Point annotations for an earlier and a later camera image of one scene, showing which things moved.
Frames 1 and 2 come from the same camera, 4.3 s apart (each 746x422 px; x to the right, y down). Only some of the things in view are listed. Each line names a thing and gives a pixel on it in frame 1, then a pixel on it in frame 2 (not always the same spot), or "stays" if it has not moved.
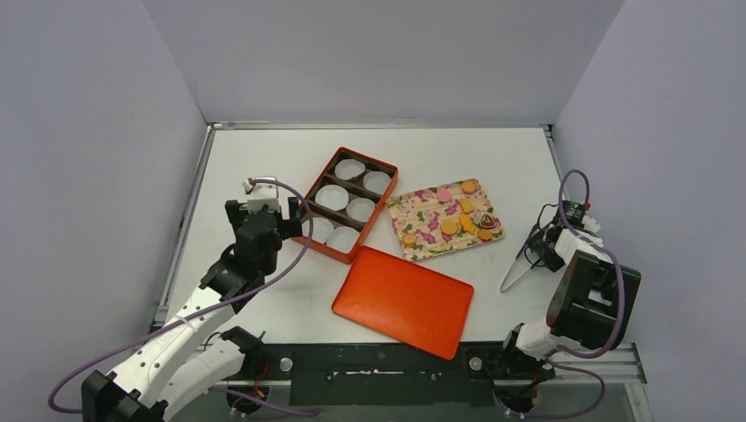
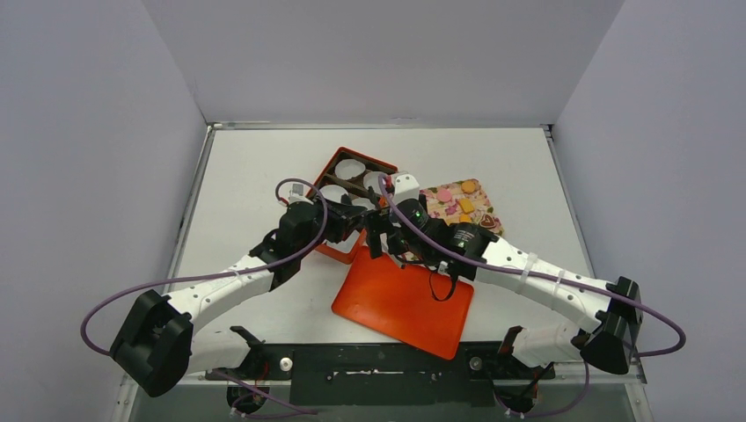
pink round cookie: (443, 194) stays
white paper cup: (332, 197) stays
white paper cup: (347, 168) stays
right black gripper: (542, 247) -> (377, 234)
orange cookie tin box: (346, 204) stays
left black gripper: (288, 228) -> (343, 219)
